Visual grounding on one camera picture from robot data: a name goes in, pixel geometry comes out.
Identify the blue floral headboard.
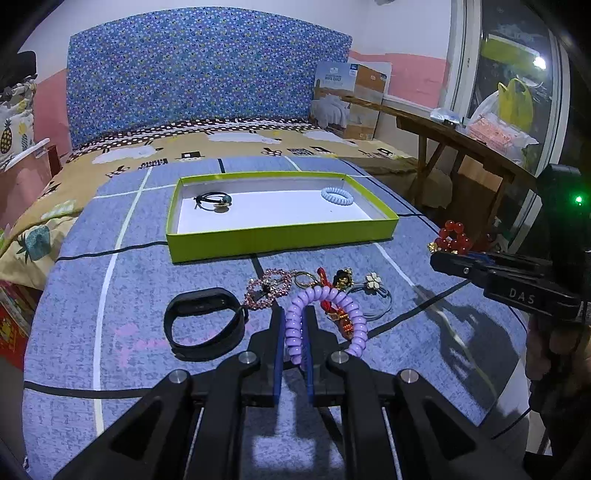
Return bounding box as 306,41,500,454
66,7,353,148

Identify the black hair tie with charm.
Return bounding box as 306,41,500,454
192,191,233,214

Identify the pink crystal bracelet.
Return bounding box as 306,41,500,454
242,268,295,310

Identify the red knot tassel charm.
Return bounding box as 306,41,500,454
317,267,353,340

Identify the wooden folding table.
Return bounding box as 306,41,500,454
341,95,537,240

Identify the red bead bracelet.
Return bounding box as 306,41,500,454
427,219,475,256

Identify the blue checked bed cover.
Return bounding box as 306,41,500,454
23,157,528,479

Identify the right hand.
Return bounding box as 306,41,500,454
525,317,590,391

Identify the light blue spiral hair tie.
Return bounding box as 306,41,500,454
320,186,356,207

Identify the purple spiral hair tie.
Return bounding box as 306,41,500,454
284,285,370,367

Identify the pink storage box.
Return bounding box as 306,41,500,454
0,138,52,231

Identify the green shallow tray box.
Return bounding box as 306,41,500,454
166,171,399,264

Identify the grey flower hair tie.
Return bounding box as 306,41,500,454
346,271,394,322

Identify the beige patterned bed sheet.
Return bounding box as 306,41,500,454
0,117,454,292

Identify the black wristband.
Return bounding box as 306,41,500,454
163,287,249,362

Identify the pink packaged item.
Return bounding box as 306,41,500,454
467,113,539,163

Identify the yellow plastic bag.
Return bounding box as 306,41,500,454
497,78,534,133

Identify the pineapple print fabric bag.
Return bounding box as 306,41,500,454
0,77,36,170

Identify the cardboard bedding box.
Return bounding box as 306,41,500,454
309,60,393,141

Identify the black bag on top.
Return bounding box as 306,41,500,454
0,51,37,90

